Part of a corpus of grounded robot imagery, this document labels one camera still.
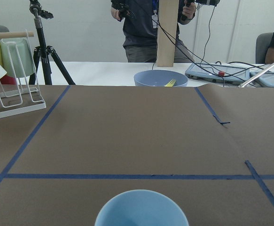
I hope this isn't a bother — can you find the light blue cup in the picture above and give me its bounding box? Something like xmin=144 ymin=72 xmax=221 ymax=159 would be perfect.
xmin=95 ymin=189 xmax=189 ymax=226

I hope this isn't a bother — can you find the blue bowl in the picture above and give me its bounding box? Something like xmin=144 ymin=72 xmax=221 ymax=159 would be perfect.
xmin=134 ymin=70 xmax=188 ymax=87

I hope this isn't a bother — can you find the yellow plastic fork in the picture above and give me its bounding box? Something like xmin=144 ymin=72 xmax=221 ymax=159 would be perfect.
xmin=165 ymin=79 xmax=176 ymax=87

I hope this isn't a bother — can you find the standing person grey shirt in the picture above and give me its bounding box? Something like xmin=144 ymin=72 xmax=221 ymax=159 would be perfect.
xmin=111 ymin=0 xmax=196 ymax=63

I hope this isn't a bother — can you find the blue teach pendant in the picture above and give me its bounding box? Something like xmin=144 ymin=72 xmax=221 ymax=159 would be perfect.
xmin=249 ymin=65 xmax=274 ymax=88
xmin=185 ymin=63 xmax=250 ymax=85

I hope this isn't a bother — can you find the green cup on rack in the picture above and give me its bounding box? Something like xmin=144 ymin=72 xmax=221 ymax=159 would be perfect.
xmin=0 ymin=38 xmax=34 ymax=78

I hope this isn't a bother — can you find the wooden post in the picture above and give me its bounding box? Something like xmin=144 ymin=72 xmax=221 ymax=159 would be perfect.
xmin=157 ymin=0 xmax=179 ymax=67

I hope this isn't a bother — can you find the black camera tripod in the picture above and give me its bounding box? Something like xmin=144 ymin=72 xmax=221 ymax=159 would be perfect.
xmin=29 ymin=0 xmax=75 ymax=85

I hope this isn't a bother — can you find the white wire cup rack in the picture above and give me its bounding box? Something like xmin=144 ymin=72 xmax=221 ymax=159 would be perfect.
xmin=0 ymin=31 xmax=46 ymax=118

